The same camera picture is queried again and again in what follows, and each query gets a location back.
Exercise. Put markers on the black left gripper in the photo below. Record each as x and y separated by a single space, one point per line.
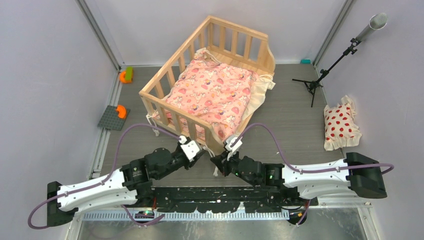
190 163

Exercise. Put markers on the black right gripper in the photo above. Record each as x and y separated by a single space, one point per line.
221 162

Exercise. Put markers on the pink unicorn print cushion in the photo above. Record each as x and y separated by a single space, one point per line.
210 101

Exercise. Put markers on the wooden slatted pet bed frame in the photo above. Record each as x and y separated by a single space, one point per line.
229 42

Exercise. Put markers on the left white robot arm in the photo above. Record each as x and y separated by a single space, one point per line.
130 184

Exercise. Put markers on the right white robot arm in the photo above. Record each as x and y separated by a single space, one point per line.
355 173

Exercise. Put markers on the orange arch toy block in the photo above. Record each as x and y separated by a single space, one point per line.
121 112

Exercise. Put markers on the grey building block plate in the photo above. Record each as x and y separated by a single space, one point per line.
110 121

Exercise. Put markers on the orange and green toy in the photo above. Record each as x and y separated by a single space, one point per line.
126 76

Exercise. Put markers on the white strawberry print pillow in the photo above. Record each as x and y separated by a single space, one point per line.
340 130

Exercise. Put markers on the small teal block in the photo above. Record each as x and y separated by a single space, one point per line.
305 61

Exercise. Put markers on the microphone on black stand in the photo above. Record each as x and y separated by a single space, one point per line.
375 23

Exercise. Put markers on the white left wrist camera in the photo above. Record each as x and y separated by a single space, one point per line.
190 147

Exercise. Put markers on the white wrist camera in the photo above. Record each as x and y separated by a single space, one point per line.
190 147
232 144

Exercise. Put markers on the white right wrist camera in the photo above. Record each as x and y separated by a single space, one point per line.
232 144

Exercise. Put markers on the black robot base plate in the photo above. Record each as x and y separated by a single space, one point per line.
219 200

